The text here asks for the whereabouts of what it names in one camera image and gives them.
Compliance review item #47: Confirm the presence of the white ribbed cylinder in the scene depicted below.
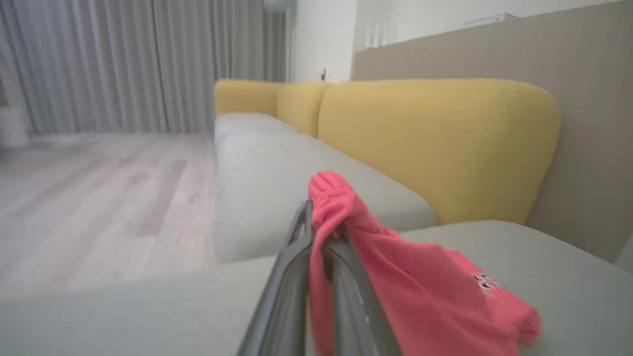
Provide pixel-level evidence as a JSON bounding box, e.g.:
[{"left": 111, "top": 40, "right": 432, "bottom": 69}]
[{"left": 0, "top": 105, "right": 30, "bottom": 150}]

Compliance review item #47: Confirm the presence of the red and white sports jersey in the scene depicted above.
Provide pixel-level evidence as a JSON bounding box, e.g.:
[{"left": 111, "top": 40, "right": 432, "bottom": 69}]
[{"left": 308, "top": 171, "right": 541, "bottom": 356}]

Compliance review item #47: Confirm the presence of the white sheer curtain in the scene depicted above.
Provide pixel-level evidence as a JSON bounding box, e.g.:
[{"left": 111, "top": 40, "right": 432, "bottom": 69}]
[{"left": 353, "top": 0, "right": 399, "bottom": 51}]

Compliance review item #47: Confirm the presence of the large grey sofa seat cushion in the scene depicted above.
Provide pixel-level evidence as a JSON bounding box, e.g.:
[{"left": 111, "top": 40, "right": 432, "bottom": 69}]
[{"left": 0, "top": 220, "right": 633, "bottom": 356}]

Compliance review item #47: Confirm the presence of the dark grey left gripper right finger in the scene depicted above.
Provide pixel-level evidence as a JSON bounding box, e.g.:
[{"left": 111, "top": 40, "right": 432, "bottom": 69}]
[{"left": 322, "top": 237, "right": 402, "bottom": 356}]

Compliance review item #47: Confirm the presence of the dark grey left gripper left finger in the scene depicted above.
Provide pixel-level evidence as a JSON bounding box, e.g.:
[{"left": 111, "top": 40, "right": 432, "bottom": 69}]
[{"left": 237, "top": 200, "right": 314, "bottom": 356}]

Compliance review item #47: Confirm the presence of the large yellow sofa back cushion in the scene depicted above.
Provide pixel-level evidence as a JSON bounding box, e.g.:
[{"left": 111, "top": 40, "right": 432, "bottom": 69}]
[{"left": 318, "top": 78, "right": 562, "bottom": 226}]

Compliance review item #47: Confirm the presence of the grey pleated curtain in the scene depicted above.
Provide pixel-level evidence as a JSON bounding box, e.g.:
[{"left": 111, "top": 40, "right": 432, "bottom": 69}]
[{"left": 0, "top": 0, "right": 288, "bottom": 135}]

